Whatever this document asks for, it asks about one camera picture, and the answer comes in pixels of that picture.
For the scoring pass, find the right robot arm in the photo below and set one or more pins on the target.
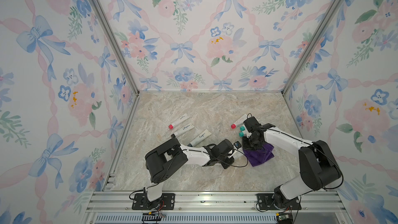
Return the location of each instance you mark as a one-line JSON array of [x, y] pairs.
[[318, 168]]

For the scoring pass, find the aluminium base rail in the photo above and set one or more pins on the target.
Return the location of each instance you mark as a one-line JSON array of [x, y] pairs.
[[217, 207]]

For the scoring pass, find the white tube centre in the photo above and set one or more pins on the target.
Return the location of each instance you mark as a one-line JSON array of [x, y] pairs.
[[201, 137]]

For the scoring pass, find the white tube pink cap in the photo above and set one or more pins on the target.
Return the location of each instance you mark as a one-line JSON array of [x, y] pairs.
[[180, 120], [239, 121]]

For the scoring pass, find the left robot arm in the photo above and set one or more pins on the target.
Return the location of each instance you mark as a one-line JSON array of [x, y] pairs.
[[166, 159]]

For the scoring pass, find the white tube black cap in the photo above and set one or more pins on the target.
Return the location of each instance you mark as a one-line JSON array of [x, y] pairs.
[[238, 153]]

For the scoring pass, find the purple cloth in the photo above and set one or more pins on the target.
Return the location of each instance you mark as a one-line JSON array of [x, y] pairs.
[[259, 157]]

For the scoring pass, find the aluminium corner post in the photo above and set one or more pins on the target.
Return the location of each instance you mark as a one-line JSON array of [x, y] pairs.
[[106, 27], [331, 10]]

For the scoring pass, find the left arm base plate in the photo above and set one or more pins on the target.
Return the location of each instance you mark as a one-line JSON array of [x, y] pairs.
[[165, 202]]

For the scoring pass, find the white tube dark cap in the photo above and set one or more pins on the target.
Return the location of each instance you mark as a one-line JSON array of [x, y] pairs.
[[183, 130]]

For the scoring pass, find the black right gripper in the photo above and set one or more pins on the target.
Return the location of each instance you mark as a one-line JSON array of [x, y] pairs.
[[245, 146]]

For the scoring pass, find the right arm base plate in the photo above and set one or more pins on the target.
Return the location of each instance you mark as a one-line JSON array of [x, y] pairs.
[[268, 201]]

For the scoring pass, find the aluminium corner post right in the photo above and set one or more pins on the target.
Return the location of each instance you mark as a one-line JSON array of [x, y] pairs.
[[331, 10]]

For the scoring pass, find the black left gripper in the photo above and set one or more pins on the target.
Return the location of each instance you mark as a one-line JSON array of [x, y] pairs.
[[230, 161]]

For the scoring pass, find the aluminium corner post left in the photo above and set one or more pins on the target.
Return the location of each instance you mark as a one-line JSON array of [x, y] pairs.
[[106, 27]]

